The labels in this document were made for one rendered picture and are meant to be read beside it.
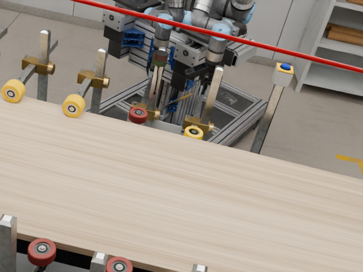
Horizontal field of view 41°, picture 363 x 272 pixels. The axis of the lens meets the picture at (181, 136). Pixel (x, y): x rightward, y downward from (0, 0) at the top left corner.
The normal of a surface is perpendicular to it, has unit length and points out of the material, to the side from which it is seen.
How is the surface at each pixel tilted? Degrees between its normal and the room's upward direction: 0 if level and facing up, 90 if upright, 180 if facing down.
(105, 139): 0
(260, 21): 90
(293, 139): 0
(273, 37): 90
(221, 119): 0
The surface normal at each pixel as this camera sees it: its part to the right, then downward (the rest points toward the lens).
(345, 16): -0.05, 0.57
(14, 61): 0.21, -0.80
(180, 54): -0.53, 0.40
